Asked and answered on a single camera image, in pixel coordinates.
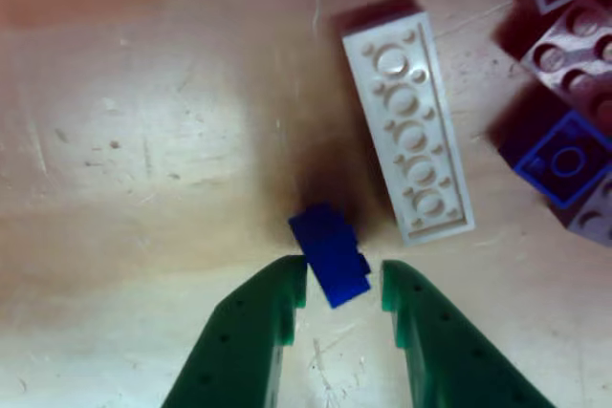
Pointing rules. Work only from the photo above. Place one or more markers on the small blue lego brick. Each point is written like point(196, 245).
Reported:
point(330, 255)

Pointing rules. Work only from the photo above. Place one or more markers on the light grey lego plate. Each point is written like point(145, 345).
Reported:
point(595, 217)

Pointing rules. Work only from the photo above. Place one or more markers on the blue square lego brick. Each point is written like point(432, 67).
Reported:
point(564, 164)

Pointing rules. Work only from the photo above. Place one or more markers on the white long lego plate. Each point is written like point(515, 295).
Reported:
point(411, 131)

